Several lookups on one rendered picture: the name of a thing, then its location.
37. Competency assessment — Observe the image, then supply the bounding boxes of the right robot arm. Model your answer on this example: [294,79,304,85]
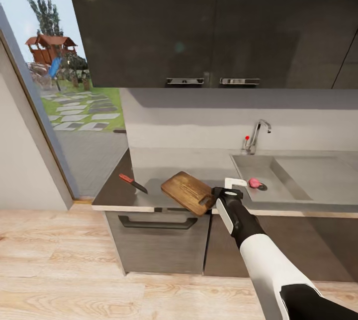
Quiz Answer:
[211,178,358,320]

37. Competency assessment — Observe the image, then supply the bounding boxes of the vidalia onion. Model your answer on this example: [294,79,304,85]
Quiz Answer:
[248,178,262,188]

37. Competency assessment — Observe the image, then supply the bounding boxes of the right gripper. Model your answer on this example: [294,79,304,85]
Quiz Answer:
[211,187,243,199]

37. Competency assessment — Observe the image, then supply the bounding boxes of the parer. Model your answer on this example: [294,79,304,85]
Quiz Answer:
[119,173,148,192]

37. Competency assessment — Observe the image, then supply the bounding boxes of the cutting board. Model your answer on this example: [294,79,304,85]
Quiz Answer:
[161,171,217,217]

